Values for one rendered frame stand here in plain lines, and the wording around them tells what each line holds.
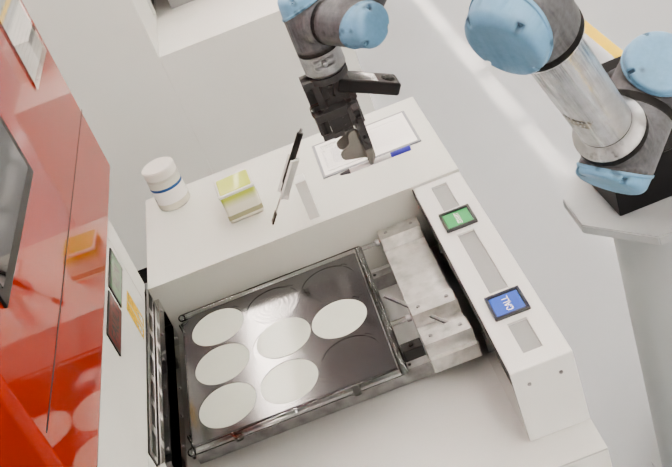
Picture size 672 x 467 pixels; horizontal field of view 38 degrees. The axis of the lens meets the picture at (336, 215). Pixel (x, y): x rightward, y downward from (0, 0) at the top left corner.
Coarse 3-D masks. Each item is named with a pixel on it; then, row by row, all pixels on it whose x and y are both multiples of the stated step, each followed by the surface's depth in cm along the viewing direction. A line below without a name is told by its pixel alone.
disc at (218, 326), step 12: (216, 312) 181; (228, 312) 180; (240, 312) 179; (204, 324) 179; (216, 324) 178; (228, 324) 177; (240, 324) 176; (192, 336) 177; (204, 336) 176; (216, 336) 175; (228, 336) 174
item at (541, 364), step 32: (416, 192) 181; (448, 192) 178; (480, 224) 166; (448, 256) 162; (480, 256) 160; (512, 256) 156; (480, 288) 152; (512, 320) 144; (544, 320) 142; (512, 352) 139; (544, 352) 137; (544, 384) 138; (576, 384) 139; (544, 416) 141; (576, 416) 142
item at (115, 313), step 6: (114, 300) 157; (114, 306) 155; (114, 312) 154; (120, 312) 157; (114, 318) 153; (120, 318) 156; (114, 324) 151; (120, 324) 155; (114, 330) 150; (120, 330) 153; (114, 336) 149; (120, 336) 152; (114, 342) 148; (120, 342) 151
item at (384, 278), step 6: (432, 252) 183; (384, 270) 183; (390, 270) 183; (378, 276) 182; (384, 276) 182; (390, 276) 183; (366, 282) 182; (378, 282) 183; (384, 282) 183; (390, 282) 183; (396, 282) 184; (378, 288) 184
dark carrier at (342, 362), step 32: (352, 256) 182; (288, 288) 180; (320, 288) 177; (352, 288) 173; (192, 320) 181; (256, 320) 175; (192, 352) 173; (256, 352) 168; (320, 352) 162; (352, 352) 160; (384, 352) 157; (192, 384) 166; (224, 384) 163; (256, 384) 161; (320, 384) 156; (352, 384) 153; (192, 416) 159; (256, 416) 154
